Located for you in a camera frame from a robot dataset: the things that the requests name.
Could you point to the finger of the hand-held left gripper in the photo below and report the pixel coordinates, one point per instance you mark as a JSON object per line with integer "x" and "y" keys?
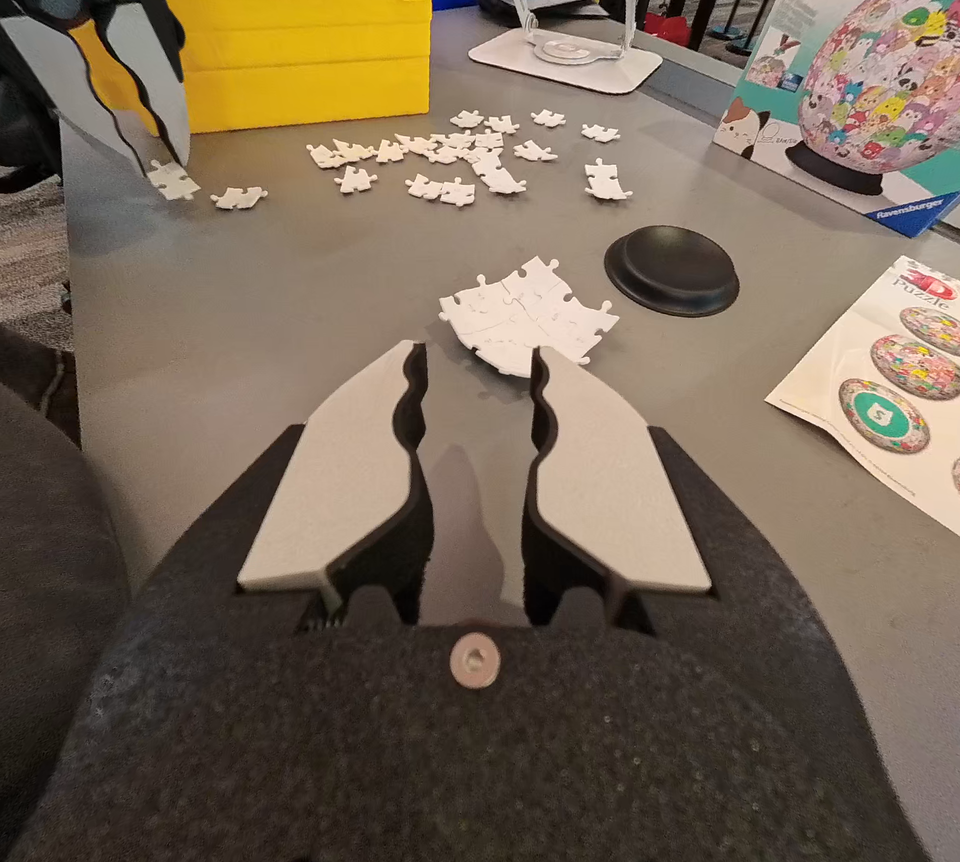
{"x": 45, "y": 67}
{"x": 154, "y": 74}

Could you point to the single white puzzle piece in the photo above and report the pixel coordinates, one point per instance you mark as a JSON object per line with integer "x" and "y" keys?
{"x": 238, "y": 197}
{"x": 176, "y": 182}

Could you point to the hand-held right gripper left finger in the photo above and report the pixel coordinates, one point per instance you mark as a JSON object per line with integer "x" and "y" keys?
{"x": 337, "y": 494}

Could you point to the spread of white puzzle pieces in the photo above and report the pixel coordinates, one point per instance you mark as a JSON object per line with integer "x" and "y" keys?
{"x": 465, "y": 153}

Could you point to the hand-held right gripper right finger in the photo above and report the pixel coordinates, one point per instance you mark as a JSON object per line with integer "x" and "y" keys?
{"x": 615, "y": 494}

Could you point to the yellow plastic bin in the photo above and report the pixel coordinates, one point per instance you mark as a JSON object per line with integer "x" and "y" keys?
{"x": 300, "y": 52}

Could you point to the black round puzzle stand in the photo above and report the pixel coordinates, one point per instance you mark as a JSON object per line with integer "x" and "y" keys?
{"x": 671, "y": 269}

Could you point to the colourful puzzle ball box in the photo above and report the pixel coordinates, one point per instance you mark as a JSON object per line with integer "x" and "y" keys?
{"x": 862, "y": 74}

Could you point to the curved assembled puzzle section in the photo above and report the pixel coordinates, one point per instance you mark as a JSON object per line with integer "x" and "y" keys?
{"x": 525, "y": 322}

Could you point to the illustrated instruction leaflet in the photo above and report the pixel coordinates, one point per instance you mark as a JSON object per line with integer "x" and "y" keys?
{"x": 877, "y": 397}

